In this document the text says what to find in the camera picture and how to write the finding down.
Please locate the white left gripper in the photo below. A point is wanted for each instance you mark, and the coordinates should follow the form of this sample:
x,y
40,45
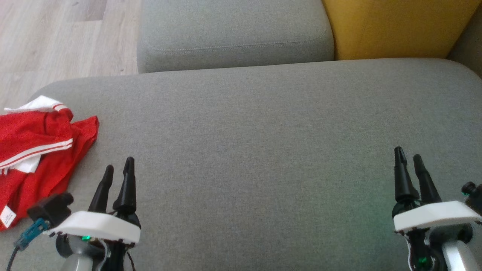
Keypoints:
x,y
98,226

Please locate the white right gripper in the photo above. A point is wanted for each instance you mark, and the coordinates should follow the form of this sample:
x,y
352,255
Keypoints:
x,y
437,215

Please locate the red Bulls basketball jersey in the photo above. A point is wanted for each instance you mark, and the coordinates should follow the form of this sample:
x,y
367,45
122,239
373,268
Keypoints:
x,y
49,180

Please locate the large grey sofa ottoman cushion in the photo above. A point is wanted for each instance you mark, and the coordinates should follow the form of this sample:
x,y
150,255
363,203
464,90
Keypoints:
x,y
263,150

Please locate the yellow sofa backrest cushion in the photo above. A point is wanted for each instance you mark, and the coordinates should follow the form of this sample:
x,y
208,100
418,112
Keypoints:
x,y
395,26

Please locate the grey sofa back cushion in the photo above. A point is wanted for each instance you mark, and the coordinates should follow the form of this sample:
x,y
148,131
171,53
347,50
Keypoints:
x,y
233,30

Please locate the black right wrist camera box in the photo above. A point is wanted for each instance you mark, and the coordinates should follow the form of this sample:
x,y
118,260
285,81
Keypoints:
x,y
475,197

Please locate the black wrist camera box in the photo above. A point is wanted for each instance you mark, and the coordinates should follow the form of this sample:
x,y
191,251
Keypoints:
x,y
475,197
51,209

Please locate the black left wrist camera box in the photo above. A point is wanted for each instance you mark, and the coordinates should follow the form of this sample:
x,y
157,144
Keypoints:
x,y
51,209

